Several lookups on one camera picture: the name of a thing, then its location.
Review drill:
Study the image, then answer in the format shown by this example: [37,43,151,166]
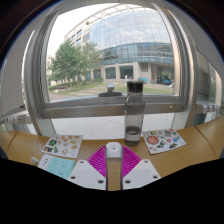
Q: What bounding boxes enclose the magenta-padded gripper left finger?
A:
[66,144,108,191]

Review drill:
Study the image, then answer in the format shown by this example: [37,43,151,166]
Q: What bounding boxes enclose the grey window handle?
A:
[98,83,124,98]

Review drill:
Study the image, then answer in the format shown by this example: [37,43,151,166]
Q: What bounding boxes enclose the sticker sheet with green stickers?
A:
[41,133,84,159]

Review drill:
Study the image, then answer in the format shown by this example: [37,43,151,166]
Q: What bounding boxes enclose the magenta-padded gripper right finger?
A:
[121,144,162,191]

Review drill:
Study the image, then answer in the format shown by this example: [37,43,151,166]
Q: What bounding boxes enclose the grey window frame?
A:
[23,0,202,135]

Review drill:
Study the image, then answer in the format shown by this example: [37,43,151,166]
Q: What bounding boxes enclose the clear bottle with black cap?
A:
[123,80,146,148]

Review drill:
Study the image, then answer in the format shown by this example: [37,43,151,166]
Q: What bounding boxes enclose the white and teal power strip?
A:
[37,154,77,181]

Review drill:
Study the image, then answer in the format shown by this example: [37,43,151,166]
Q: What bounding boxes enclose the green tree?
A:
[48,39,102,90]

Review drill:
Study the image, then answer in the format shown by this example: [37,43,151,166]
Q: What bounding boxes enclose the sticker sheet with red circle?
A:
[142,128,187,155]

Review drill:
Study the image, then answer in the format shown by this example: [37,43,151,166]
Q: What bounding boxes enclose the glass-fronted building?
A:
[64,4,176,85]

